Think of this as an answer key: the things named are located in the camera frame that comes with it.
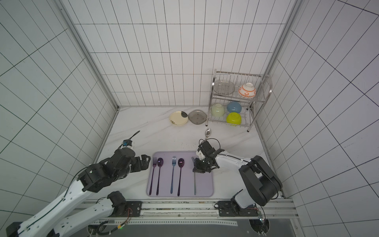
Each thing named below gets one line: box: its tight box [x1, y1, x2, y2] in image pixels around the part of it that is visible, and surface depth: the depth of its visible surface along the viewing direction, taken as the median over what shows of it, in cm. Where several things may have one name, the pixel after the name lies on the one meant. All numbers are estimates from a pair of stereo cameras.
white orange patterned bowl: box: [237, 82, 257, 99], surface depth 88 cm
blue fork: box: [170, 156, 177, 195], surface depth 89 cm
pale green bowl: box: [210, 103, 226, 118], surface depth 109 cm
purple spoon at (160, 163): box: [155, 157, 164, 196], surface depth 89 cm
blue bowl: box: [227, 101, 242, 114], surface depth 113 cm
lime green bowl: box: [226, 112, 242, 126], surface depth 103 cm
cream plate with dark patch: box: [168, 110, 189, 126], surface depth 114 cm
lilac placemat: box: [146, 150, 214, 198], surface depth 83 cm
